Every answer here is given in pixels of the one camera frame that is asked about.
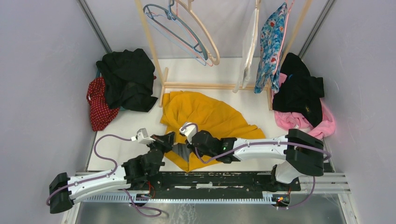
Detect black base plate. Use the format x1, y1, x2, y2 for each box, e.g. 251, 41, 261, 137
124, 171, 301, 199

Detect blue floral skirt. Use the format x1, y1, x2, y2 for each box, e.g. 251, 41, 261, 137
254, 2, 286, 94

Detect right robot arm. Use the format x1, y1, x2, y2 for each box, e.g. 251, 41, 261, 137
180, 127, 331, 190

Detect wooden clothes rack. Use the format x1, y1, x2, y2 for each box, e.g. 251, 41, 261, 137
135, 0, 312, 111

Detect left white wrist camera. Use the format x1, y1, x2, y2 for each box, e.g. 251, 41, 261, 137
130, 128, 155, 145

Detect pink plastic hanger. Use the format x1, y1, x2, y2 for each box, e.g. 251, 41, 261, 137
142, 0, 213, 67
273, 0, 295, 75

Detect red dotted garment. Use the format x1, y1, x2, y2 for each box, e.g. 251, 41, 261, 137
86, 77, 120, 132

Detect white garment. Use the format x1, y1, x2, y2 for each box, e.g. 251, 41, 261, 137
233, 24, 251, 93

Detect black garment right pile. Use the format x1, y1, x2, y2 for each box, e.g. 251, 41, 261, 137
272, 52, 325, 127

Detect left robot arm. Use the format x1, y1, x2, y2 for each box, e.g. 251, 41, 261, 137
46, 128, 176, 214

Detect wooden hanger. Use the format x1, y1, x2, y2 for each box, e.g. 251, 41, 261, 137
245, 0, 261, 72
176, 0, 220, 65

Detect light blue plastic hanger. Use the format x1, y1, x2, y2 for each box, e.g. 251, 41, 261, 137
144, 7, 206, 66

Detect yellow garment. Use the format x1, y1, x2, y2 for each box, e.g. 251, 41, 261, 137
159, 91, 267, 173

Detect white slotted cable duct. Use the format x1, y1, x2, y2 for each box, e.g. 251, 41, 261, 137
82, 192, 276, 205

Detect wooden hanger back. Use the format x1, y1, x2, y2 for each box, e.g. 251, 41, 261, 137
176, 0, 220, 65

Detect black garment left pile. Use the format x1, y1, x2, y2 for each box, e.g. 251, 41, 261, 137
96, 49, 158, 112

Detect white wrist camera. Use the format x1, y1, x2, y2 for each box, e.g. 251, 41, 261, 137
130, 128, 155, 145
179, 122, 199, 143

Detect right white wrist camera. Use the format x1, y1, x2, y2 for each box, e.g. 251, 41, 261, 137
179, 122, 199, 143

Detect black garment pile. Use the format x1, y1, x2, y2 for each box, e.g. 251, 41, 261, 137
96, 49, 158, 112
272, 52, 325, 127

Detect pink garment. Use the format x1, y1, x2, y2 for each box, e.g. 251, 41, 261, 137
273, 73, 336, 139

